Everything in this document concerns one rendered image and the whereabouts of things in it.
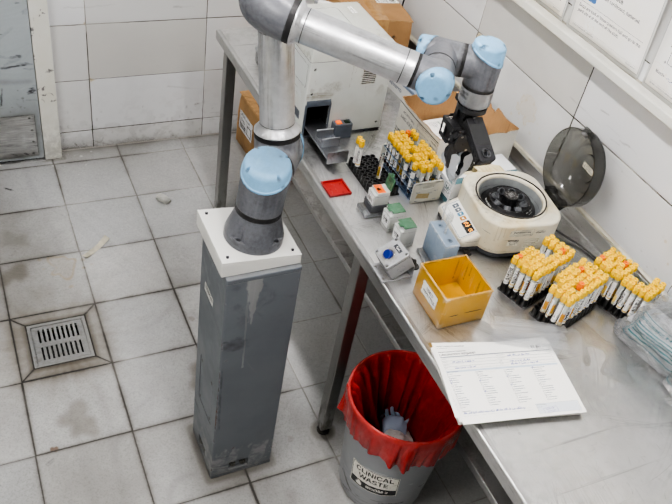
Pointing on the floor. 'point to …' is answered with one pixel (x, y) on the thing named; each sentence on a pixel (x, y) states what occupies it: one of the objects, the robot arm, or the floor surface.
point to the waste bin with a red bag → (439, 435)
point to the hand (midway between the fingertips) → (454, 178)
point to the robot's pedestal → (241, 362)
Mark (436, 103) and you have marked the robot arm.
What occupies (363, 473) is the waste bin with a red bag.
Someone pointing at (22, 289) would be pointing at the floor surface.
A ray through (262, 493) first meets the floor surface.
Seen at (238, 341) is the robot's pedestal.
